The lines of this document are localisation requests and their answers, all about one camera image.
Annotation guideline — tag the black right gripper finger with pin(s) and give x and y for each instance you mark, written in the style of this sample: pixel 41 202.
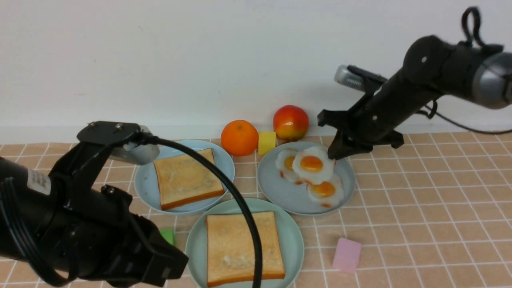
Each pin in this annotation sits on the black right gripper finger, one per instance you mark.
pixel 347 144

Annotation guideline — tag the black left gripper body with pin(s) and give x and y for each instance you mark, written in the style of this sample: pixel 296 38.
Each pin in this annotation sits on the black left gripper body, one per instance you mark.
pixel 102 238

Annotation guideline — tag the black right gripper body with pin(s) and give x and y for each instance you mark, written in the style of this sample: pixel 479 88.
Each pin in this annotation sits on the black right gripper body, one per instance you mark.
pixel 376 115

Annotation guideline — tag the fried egg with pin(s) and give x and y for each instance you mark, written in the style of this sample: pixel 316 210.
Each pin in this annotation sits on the fried egg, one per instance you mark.
pixel 283 163
pixel 313 165
pixel 327 194

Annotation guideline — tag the toast slice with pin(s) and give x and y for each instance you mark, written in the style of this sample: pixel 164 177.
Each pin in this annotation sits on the toast slice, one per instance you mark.
pixel 230 248
pixel 184 183

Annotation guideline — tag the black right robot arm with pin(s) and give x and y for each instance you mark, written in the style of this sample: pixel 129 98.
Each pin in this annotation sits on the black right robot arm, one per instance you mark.
pixel 480 76

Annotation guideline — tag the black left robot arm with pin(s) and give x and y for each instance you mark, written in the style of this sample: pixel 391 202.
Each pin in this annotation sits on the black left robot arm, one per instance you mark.
pixel 27 205

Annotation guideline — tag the red yellow apple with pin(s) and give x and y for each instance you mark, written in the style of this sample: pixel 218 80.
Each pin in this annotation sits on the red yellow apple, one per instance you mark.
pixel 291 123

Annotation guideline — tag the green cube block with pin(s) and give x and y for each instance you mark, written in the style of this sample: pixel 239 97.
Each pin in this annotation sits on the green cube block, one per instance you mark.
pixel 168 235

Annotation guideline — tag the light blue plate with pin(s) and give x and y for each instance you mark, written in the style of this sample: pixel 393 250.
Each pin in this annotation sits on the light blue plate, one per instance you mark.
pixel 145 181

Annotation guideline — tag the grey plate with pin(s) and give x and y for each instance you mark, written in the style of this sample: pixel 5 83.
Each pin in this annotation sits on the grey plate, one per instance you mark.
pixel 294 198

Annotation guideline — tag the yellow cube block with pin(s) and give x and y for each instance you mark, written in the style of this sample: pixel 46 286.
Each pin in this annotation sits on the yellow cube block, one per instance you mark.
pixel 266 142

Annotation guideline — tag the orange fruit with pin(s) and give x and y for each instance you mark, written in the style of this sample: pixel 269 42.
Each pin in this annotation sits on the orange fruit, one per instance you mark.
pixel 239 138

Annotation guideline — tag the pink cube block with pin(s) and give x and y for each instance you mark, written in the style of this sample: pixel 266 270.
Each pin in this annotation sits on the pink cube block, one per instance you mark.
pixel 347 255

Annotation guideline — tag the checkered tan tablecloth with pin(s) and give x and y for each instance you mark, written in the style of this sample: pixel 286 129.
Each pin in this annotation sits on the checkered tan tablecloth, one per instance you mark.
pixel 436 213

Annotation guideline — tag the green plate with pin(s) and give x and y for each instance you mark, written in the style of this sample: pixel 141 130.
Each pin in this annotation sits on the green plate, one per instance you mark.
pixel 290 238

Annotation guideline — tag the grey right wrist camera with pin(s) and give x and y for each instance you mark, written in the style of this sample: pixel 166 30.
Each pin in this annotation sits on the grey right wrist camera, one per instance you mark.
pixel 357 78

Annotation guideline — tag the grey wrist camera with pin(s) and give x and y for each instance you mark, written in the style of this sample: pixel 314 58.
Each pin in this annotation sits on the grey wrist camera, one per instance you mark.
pixel 134 149
pixel 357 78

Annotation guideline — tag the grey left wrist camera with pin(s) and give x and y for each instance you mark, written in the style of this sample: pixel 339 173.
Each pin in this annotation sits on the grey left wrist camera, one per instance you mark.
pixel 134 149

